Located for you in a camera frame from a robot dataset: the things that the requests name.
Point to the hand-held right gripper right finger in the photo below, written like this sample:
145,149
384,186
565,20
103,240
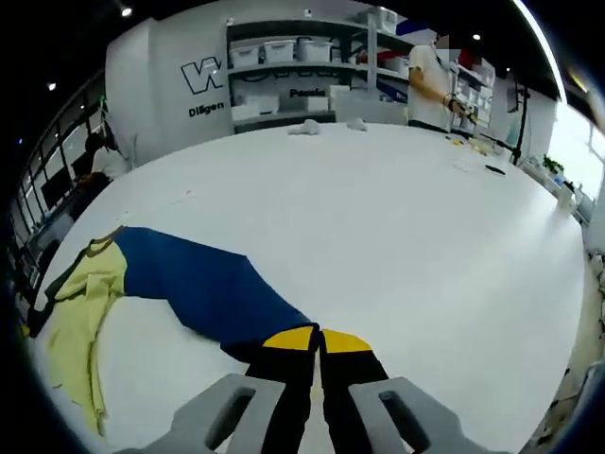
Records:
350,378

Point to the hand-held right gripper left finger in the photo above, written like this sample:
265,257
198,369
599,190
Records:
283,378

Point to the yellow blue grey t-shirt garment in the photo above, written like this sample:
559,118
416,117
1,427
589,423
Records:
189,274

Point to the small white cloth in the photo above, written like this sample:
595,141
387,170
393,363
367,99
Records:
307,128
357,124

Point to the small black tool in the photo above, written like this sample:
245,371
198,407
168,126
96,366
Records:
495,169

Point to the small green plant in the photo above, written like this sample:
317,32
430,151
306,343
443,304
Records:
553,164

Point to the black tripod stand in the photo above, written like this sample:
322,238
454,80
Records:
521,137

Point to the grey metal shelving unit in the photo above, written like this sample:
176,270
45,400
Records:
283,67

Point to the group of white storage bins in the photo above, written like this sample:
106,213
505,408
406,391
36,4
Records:
279,51

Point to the ceiling light strip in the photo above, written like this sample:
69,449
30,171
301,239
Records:
548,52

